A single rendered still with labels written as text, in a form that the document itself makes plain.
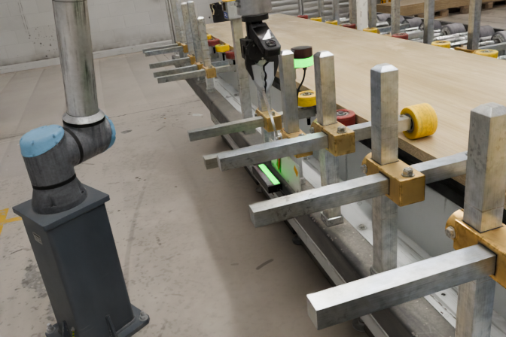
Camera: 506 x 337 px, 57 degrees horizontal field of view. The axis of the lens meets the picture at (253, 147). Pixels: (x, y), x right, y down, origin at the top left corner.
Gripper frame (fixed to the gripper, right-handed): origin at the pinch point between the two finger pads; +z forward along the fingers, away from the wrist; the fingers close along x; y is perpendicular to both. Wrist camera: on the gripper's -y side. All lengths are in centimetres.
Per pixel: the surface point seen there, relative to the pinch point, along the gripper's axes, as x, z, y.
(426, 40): -115, 15, 89
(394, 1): -115, -3, 118
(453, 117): -45, 11, -20
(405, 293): 8, 6, -78
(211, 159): 17.7, 15.3, -2.7
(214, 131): 11.5, 16.4, 22.3
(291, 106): -7.6, 6.2, 1.0
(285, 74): -6.7, -3.1, 1.0
